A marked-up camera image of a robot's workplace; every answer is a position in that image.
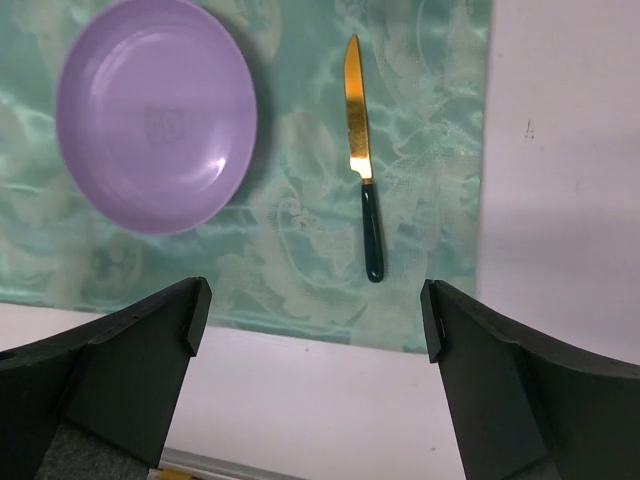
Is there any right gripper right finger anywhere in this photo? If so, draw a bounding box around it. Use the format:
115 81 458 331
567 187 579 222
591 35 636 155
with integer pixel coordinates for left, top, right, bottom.
420 280 639 479

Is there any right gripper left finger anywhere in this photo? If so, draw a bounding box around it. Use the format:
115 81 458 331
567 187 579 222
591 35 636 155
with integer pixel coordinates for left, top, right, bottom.
1 277 212 479

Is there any teal patterned cloth napkin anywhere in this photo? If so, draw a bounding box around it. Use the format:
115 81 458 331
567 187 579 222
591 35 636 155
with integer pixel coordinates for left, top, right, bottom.
1 1 491 353

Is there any lilac plastic plate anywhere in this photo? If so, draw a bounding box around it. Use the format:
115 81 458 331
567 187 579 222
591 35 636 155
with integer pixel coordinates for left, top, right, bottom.
55 1 258 235

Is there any gold knife green handle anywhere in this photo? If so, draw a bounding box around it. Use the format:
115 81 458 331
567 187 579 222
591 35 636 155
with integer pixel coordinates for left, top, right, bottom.
343 34 385 283

